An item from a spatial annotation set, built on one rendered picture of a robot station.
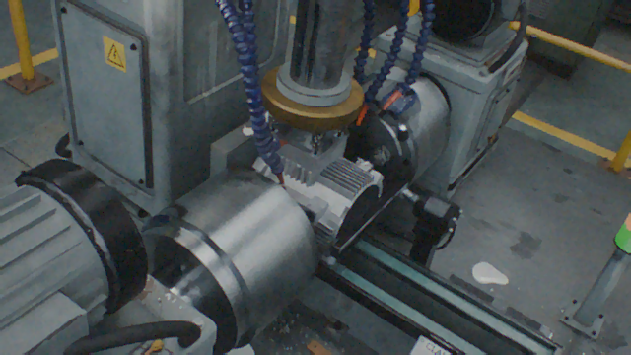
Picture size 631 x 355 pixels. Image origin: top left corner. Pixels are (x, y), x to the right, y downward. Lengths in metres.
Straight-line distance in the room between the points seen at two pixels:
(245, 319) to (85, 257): 0.34
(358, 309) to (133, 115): 0.55
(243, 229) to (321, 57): 0.30
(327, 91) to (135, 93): 0.34
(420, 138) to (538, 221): 0.52
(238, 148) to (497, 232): 0.75
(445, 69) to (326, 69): 0.49
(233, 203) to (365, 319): 0.40
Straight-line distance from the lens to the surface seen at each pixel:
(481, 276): 1.47
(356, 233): 1.13
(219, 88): 1.20
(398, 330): 1.19
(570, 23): 4.19
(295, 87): 1.04
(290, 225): 0.97
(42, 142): 2.35
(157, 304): 0.83
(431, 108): 1.33
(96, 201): 0.67
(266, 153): 0.93
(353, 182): 1.12
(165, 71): 1.07
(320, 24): 0.99
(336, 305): 1.24
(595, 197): 1.86
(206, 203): 0.95
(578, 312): 1.46
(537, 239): 1.63
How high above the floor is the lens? 1.80
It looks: 39 degrees down
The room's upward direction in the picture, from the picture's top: 10 degrees clockwise
